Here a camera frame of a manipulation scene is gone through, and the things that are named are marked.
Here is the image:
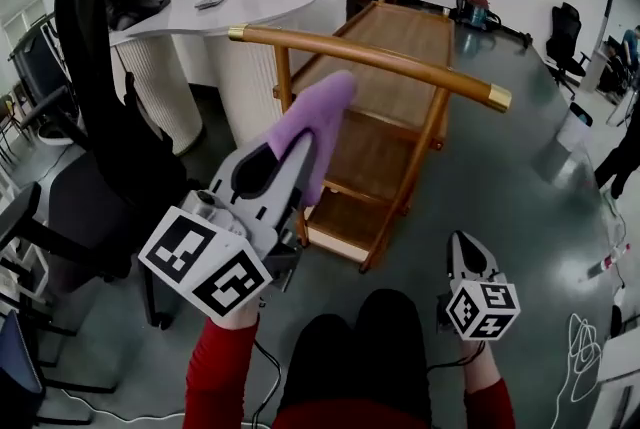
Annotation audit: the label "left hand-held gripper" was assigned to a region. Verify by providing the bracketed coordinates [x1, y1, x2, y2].
[137, 129, 318, 319]

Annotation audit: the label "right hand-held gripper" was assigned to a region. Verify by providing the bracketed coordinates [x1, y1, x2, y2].
[437, 230, 522, 343]

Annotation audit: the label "purple cloth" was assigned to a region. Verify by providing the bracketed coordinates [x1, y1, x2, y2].
[264, 70, 359, 207]

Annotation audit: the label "wooden cart with top surface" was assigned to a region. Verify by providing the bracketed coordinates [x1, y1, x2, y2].
[228, 0, 513, 274]

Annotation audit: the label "person's left forearm red sleeve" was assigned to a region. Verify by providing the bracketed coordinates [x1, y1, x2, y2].
[184, 304, 262, 429]

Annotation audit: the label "person's right forearm red sleeve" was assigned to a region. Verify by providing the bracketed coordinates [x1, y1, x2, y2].
[462, 339, 517, 429]

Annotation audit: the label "person's red top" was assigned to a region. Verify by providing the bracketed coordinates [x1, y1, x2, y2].
[271, 397, 432, 429]

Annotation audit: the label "person's right leg black trousers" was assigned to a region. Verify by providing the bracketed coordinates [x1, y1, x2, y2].
[353, 288, 432, 423]

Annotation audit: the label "person's leg black trousers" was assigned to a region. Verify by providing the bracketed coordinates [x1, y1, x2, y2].
[353, 288, 432, 423]
[277, 314, 362, 421]

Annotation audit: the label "red and white striped pole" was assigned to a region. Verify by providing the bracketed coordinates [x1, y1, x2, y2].
[586, 240, 632, 279]

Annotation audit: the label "white bin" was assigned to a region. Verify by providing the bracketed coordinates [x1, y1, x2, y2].
[531, 101, 596, 184]

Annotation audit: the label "large black office chair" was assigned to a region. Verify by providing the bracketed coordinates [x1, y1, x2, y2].
[36, 0, 204, 331]

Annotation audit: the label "white curved table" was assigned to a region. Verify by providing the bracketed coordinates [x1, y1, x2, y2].
[107, 0, 320, 157]

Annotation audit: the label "person's left leg black trousers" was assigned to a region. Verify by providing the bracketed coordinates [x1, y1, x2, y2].
[277, 314, 362, 421]

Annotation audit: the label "small black office chair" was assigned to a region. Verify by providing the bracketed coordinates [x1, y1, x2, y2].
[544, 2, 592, 99]

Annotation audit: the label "red and teal tool bag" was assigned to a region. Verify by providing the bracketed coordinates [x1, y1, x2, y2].
[455, 0, 502, 27]

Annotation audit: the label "black armrest chair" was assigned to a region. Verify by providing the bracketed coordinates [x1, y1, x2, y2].
[0, 180, 122, 394]

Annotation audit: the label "blue panel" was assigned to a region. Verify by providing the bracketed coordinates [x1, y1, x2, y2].
[0, 310, 47, 421]

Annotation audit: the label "white coiled cable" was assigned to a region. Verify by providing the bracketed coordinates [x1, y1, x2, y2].
[556, 313, 602, 404]

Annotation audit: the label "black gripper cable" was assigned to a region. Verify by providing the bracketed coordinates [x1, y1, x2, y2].
[251, 339, 285, 429]

